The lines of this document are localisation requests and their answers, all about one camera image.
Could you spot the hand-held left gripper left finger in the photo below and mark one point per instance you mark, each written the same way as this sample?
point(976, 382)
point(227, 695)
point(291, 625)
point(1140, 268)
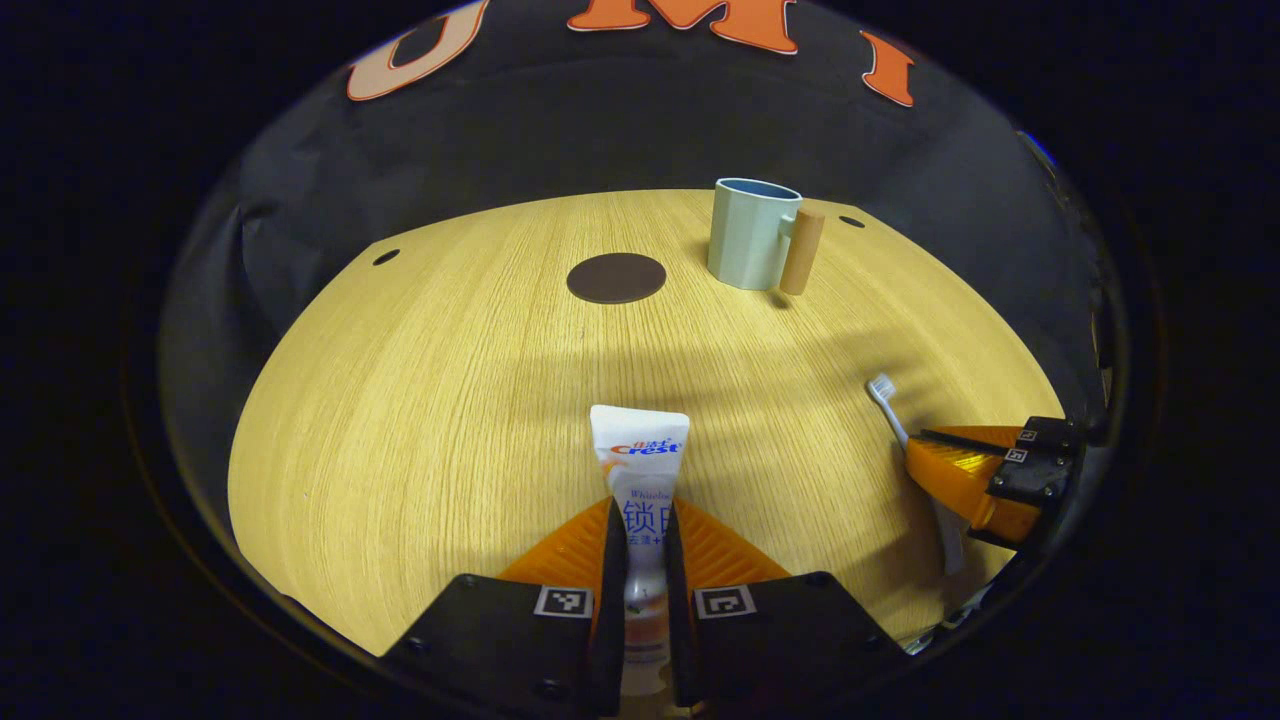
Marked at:
point(480, 640)

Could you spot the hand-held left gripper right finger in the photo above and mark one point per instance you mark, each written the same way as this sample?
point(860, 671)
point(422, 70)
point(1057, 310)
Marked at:
point(790, 630)

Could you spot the white toothbrush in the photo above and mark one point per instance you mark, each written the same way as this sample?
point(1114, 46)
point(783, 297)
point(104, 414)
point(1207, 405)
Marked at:
point(885, 400)

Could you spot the wooden desktop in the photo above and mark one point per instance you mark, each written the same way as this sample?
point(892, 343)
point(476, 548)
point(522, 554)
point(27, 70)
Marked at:
point(450, 400)

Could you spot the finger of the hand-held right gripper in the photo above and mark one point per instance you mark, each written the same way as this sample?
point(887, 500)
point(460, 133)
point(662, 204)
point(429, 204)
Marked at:
point(970, 480)
point(1050, 433)

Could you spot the dark round coaster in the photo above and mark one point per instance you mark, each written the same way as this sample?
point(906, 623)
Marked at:
point(616, 278)

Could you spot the white toothpaste tube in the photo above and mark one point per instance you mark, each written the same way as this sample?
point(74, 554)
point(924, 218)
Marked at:
point(640, 450)

